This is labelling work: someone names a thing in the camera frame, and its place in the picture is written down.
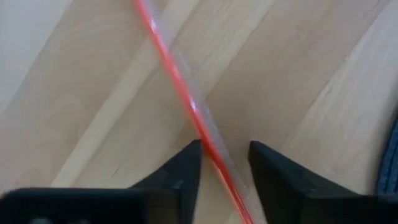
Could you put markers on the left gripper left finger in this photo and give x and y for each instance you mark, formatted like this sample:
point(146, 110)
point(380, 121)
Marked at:
point(124, 205)

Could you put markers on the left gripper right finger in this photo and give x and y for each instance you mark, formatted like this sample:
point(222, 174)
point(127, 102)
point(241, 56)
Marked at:
point(304, 199)

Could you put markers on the round dark blue woven placemat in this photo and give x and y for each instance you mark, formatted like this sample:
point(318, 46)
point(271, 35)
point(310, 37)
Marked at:
point(391, 168)

